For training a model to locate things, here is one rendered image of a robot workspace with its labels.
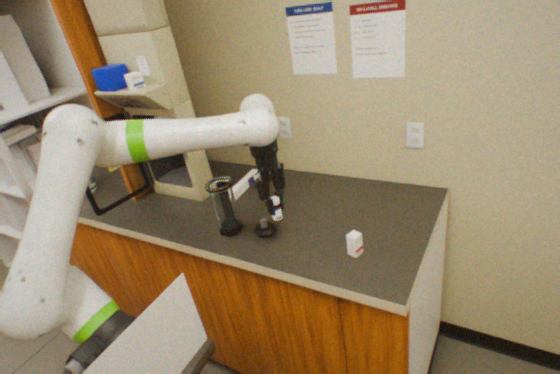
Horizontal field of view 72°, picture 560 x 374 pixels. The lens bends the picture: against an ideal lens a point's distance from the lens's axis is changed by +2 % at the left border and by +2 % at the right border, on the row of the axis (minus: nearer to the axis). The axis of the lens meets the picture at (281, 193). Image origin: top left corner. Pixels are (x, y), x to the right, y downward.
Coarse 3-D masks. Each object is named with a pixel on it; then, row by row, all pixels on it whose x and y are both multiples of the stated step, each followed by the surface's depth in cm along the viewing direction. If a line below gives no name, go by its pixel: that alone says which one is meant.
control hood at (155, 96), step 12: (156, 84) 158; (108, 96) 162; (120, 96) 158; (132, 96) 154; (144, 96) 150; (156, 96) 153; (168, 96) 159; (144, 108) 167; (156, 108) 162; (168, 108) 159
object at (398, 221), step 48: (288, 192) 180; (336, 192) 173; (384, 192) 167; (432, 192) 161; (144, 240) 170; (192, 240) 158; (240, 240) 153; (288, 240) 148; (336, 240) 144; (384, 240) 140; (432, 240) 140; (336, 288) 123; (384, 288) 120
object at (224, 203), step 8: (224, 176) 153; (208, 184) 150; (216, 184) 154; (224, 184) 154; (224, 192) 147; (232, 192) 151; (216, 200) 148; (224, 200) 148; (232, 200) 151; (216, 208) 151; (224, 208) 150; (232, 208) 152; (216, 216) 154; (224, 216) 152; (232, 216) 153; (224, 224) 154; (232, 224) 154
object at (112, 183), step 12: (96, 168) 172; (108, 168) 176; (120, 168) 181; (132, 168) 186; (96, 180) 173; (108, 180) 178; (120, 180) 182; (132, 180) 187; (96, 192) 174; (108, 192) 179; (120, 192) 184; (132, 192) 189; (108, 204) 180
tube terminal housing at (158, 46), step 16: (144, 32) 148; (160, 32) 151; (112, 48) 161; (128, 48) 157; (144, 48) 152; (160, 48) 152; (176, 48) 171; (128, 64) 162; (160, 64) 153; (176, 64) 160; (144, 80) 162; (160, 80) 157; (176, 80) 161; (176, 96) 162; (144, 112) 172; (160, 112) 167; (176, 112) 163; (192, 112) 171; (192, 160) 176; (192, 176) 179; (208, 176) 187; (160, 192) 199; (176, 192) 192; (192, 192) 185; (208, 192) 188
